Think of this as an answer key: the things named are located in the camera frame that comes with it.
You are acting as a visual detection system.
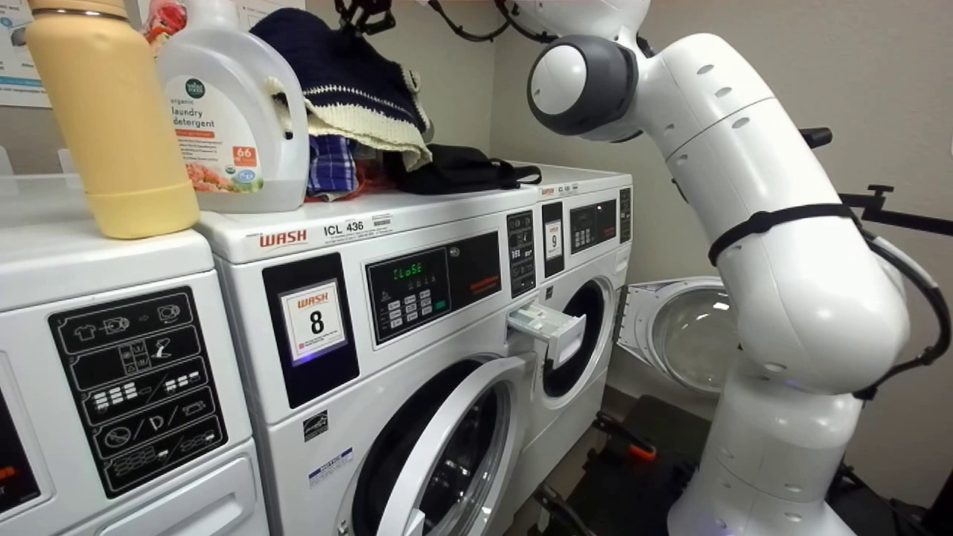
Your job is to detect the white washer numbered eight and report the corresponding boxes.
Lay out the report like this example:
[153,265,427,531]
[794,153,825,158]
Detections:
[193,173,548,536]

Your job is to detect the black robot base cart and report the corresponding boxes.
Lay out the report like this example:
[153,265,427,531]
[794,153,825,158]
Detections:
[540,394,719,536]

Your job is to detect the white washer door glass bowl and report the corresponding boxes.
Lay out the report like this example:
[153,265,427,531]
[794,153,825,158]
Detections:
[615,275,743,402]

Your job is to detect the wall poster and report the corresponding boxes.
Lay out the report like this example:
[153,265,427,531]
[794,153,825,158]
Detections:
[0,0,53,112]

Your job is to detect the black cloth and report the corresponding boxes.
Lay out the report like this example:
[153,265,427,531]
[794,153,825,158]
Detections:
[394,144,546,196]

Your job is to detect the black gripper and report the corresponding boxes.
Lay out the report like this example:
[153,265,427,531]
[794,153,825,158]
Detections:
[332,0,402,40]

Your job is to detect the white detergent drawer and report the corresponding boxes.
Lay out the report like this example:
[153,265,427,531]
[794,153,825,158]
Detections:
[508,305,590,375]

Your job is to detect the red white package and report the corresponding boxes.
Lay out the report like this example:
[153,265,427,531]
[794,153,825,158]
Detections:
[143,0,192,49]

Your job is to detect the black arm cable with strap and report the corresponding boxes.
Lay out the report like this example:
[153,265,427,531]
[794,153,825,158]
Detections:
[707,201,953,402]

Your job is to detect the white laundry detergent jug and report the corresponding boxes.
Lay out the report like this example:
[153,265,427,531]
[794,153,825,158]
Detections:
[156,0,313,219]

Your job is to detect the white washer with symbol panel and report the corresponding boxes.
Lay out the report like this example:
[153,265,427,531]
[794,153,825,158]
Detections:
[0,173,271,536]

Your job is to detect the round washer door black rim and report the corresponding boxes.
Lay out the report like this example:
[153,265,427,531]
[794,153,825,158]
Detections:
[351,356,531,536]

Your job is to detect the yellow bottle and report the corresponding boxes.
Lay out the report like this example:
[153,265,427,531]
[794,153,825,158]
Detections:
[25,0,202,241]

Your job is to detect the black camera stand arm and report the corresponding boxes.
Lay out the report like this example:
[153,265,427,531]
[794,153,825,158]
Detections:
[837,183,953,238]

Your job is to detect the orange cloth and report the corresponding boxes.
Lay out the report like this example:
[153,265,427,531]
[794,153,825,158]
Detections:
[307,161,402,205]

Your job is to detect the white washer with open drawer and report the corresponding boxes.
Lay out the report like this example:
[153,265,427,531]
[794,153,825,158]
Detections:
[509,161,639,490]

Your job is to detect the black camera on stand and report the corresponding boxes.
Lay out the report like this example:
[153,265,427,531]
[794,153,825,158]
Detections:
[798,126,837,153]

